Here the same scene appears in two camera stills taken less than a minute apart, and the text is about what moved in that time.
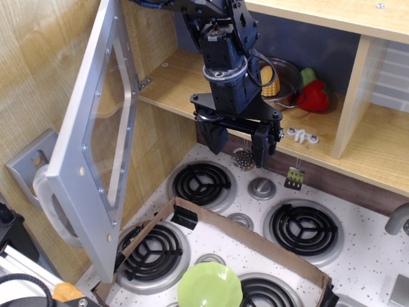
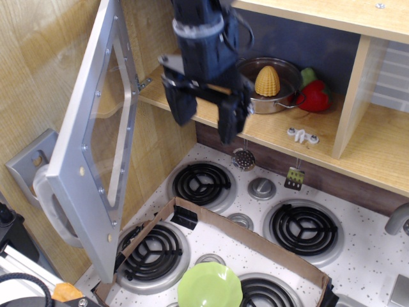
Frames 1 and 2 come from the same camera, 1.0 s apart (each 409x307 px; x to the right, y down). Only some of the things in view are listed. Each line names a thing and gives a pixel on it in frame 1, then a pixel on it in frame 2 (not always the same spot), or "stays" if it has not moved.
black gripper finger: (264, 142) to (231, 118)
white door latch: (300, 135) stays
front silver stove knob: (210, 258) stays
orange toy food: (63, 291) stays
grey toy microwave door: (81, 194) stays
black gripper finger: (215, 133) to (182, 102)
